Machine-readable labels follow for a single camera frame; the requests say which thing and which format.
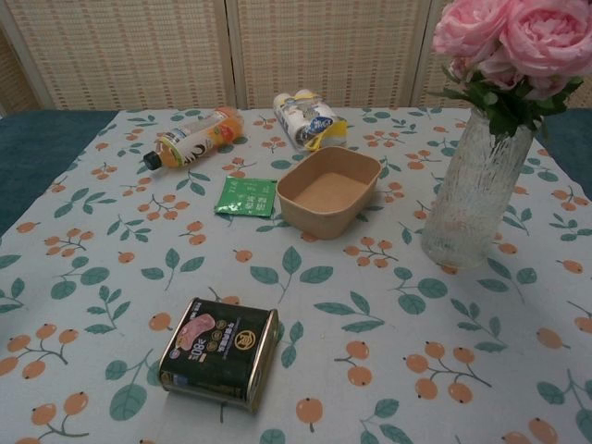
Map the pack of white yogurt bottles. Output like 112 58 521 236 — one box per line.
272 87 348 153

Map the black luncheon meat can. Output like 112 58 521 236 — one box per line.
158 297 280 411

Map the floral printed tablecloth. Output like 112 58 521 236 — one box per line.
0 106 592 444

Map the orange juice bottle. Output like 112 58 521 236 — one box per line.
142 105 246 170

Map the green tea sachet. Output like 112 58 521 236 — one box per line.
214 176 278 218

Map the brown paper food box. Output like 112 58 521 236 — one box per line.
276 146 383 241

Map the clear glass cup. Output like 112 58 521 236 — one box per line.
420 108 537 270

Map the pink flower bouquet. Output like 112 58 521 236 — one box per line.
427 0 592 140

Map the woven folding screen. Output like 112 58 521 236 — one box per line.
0 0 592 117

